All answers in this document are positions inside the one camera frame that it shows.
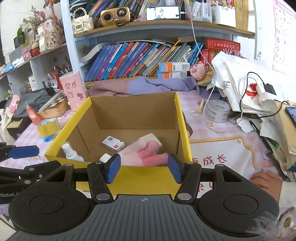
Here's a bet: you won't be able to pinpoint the yellow tape roll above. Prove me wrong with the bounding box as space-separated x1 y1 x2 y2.
37 118 61 142

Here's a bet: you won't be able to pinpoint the small white square object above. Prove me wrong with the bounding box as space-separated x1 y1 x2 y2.
99 153 112 163

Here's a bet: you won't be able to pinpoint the person's hand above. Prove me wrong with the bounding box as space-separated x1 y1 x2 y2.
249 169 282 202

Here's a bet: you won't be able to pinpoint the small white red device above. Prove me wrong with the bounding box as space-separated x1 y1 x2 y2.
102 136 125 153

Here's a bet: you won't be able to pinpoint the white spray bottle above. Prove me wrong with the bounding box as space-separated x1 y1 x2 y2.
61 142 84 162

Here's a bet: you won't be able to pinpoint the orange pink bottle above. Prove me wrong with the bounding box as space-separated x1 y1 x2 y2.
26 102 41 125

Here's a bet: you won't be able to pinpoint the pink checkered tablecloth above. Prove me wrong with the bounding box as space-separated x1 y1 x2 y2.
1 90 278 179

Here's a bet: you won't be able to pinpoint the pink fuzzy glove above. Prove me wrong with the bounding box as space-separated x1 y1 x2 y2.
119 139 169 167

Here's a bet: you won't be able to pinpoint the pink glove on clothes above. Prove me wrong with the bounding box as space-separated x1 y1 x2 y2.
8 95 21 114

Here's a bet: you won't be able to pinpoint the white soap block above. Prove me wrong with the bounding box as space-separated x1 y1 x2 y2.
139 133 163 148

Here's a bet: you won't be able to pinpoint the grey clothes pile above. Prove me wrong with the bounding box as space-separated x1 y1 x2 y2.
1 89 51 118

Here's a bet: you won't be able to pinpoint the yellow cardboard box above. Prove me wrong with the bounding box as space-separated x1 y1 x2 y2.
45 92 192 195

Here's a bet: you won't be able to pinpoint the yellow white marker pen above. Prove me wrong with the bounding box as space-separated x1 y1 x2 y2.
197 98 205 115

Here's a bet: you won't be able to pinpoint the wooden chess board box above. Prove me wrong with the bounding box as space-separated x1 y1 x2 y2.
37 90 69 120

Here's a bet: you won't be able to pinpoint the white tape roll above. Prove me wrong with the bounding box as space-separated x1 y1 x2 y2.
205 100 231 123

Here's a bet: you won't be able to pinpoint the purple pink cloth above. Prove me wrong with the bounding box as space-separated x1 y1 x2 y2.
86 76 221 100

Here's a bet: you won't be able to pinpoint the pink cylinder pen holder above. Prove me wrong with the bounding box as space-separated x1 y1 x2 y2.
60 71 87 111

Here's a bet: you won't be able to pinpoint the pile of papers and bags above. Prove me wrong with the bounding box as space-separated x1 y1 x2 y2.
212 51 295 181

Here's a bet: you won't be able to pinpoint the orange white box lower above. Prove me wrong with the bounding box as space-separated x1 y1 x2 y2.
157 71 187 79

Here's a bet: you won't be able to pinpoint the orange white box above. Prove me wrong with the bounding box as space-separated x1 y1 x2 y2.
157 71 187 79
158 62 190 73

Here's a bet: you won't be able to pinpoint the pink pig plush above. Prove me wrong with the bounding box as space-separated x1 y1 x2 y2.
190 61 205 80

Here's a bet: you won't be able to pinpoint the orange white box upper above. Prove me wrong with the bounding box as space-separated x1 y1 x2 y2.
158 62 190 73

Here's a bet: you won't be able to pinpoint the white blue bookshelf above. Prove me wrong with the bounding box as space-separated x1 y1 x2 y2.
6 1 255 94

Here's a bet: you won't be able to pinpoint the row of colourful books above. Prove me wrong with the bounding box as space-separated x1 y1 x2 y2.
80 40 204 82

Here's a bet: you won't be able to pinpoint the white floral tote bag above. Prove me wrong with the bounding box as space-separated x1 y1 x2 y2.
37 19 63 53

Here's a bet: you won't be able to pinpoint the red dictionary books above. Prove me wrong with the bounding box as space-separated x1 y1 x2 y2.
199 37 240 66

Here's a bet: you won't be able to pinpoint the white pearl handbag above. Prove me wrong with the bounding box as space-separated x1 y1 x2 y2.
71 7 94 34

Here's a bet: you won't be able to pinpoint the gold retro radio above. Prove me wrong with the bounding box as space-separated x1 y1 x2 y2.
100 6 131 27

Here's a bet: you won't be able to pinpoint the white storage container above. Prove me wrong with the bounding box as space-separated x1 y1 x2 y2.
212 5 236 28

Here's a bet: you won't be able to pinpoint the smartphone on shelf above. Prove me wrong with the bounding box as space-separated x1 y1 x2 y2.
146 6 181 21

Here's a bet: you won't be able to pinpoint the black charger with cable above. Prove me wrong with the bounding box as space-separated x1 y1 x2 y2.
239 71 291 118

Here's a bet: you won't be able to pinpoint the white charging cable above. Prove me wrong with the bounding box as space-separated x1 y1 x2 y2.
180 11 217 117

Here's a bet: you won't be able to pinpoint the alphabet wall poster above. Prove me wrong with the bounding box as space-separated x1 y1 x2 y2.
273 1 295 73

